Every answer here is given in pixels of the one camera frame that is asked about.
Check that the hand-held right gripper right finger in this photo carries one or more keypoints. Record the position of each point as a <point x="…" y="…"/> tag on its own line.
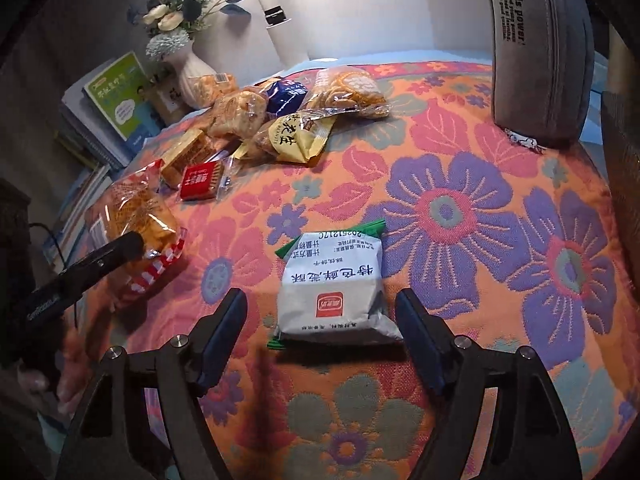
<point x="417" y="340"/>

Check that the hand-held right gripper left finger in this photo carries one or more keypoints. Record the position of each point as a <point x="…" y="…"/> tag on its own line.
<point x="227" y="330"/>

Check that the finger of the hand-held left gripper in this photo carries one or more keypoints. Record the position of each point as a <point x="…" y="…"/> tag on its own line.
<point x="122" y="247"/>

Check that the red striped bread packet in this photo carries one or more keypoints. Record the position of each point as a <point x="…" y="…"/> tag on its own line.
<point x="135" y="205"/>

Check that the white green-edged snack packet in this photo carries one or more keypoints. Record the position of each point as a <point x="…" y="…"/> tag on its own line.
<point x="330" y="280"/>

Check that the orange striped snack packet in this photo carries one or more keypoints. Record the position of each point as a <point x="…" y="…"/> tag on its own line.
<point x="187" y="150"/>

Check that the clear snack packet red print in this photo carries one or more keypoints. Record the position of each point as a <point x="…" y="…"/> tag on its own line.
<point x="295" y="135"/>

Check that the person's left hand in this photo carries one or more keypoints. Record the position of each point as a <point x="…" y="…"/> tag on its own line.
<point x="75" y="370"/>

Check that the small red snack packet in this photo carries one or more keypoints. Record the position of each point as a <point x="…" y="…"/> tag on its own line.
<point x="200" y="182"/>

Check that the stack of books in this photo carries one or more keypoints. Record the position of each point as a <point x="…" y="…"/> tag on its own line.
<point x="85" y="140"/>

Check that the floral tablecloth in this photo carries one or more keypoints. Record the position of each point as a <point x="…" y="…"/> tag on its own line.
<point x="475" y="210"/>

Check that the green cover book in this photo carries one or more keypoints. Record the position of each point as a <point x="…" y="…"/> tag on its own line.
<point x="117" y="95"/>

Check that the brown book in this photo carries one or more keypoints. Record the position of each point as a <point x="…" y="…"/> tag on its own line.
<point x="167" y="97"/>

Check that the clear golden biscuit packet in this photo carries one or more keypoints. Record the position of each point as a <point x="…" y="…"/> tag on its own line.
<point x="235" y="110"/>

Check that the clear packet by vase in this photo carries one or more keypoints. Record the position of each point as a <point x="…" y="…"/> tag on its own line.
<point x="210" y="87"/>

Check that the white ribbed vase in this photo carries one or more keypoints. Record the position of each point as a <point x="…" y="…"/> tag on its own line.
<point x="192" y="67"/>

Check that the blue snack packet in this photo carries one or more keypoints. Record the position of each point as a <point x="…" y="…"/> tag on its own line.
<point x="285" y="94"/>

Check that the blue and white flowers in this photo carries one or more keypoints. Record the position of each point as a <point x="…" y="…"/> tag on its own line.
<point x="170" y="22"/>

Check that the round cracker packet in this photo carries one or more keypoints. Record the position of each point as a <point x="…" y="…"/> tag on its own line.
<point x="350" y="87"/>

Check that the grey pencil case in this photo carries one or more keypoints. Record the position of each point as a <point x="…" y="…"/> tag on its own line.
<point x="540" y="60"/>

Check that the black wall clip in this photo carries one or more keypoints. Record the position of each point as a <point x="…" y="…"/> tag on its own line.
<point x="276" y="15"/>

